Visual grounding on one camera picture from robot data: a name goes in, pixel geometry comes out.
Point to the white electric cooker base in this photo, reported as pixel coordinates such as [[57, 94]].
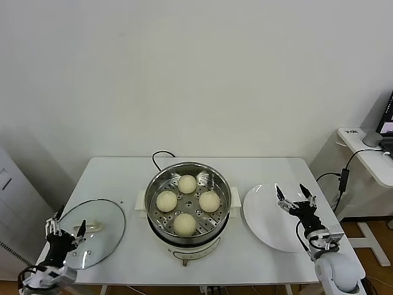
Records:
[[190, 253]]

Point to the white round plate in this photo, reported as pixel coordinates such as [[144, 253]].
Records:
[[264, 215]]

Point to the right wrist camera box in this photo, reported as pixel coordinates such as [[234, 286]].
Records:
[[333, 238]]

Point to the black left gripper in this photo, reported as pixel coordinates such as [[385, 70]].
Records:
[[59, 247]]

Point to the round glass pot lid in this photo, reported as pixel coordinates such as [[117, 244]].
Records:
[[104, 212]]

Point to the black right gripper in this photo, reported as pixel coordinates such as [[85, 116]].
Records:
[[308, 219]]

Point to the open laptop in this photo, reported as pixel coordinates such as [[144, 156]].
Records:
[[387, 123]]

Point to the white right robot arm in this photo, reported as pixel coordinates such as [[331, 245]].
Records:
[[337, 273]]

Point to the white side desk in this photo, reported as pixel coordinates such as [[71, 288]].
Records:
[[371, 166]]

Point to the stainless steel steamer basket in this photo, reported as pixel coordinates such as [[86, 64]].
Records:
[[172, 172]]

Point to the grey cylinder speaker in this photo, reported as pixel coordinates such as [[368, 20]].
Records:
[[372, 139]]

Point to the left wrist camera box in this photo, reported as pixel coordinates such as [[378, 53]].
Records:
[[68, 274]]

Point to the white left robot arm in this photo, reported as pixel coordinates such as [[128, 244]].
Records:
[[35, 278]]

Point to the white table leg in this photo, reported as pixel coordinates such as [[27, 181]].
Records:
[[103, 290], [288, 289]]

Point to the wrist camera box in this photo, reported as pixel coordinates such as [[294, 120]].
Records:
[[333, 238], [68, 274]]

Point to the white steamed baozi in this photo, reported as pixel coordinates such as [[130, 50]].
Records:
[[187, 184], [184, 225], [209, 201], [166, 201]]

